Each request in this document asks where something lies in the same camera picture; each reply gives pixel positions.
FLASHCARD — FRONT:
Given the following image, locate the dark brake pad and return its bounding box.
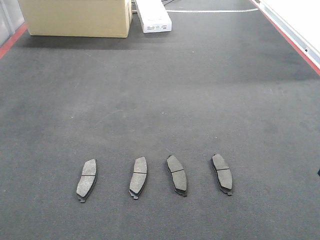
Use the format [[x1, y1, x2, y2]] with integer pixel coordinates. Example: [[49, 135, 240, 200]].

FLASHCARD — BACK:
[[76, 159, 98, 203], [166, 155, 188, 197], [129, 156, 148, 200]]

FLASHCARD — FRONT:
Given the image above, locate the dark brake pad edge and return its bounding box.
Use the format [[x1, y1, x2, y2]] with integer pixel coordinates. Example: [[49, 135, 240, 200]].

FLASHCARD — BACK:
[[211, 153, 233, 196]]

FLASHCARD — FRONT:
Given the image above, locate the long white carton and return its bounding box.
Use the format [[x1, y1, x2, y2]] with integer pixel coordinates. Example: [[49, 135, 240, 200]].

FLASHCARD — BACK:
[[134, 0, 172, 34]]

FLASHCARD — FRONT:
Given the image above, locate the cardboard box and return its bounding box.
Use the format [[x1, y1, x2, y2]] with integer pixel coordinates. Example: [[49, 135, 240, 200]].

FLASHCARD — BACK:
[[18, 0, 132, 38]]

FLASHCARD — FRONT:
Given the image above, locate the white conveyor side rail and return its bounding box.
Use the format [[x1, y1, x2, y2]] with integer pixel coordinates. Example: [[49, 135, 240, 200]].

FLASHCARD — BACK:
[[252, 0, 320, 74]]

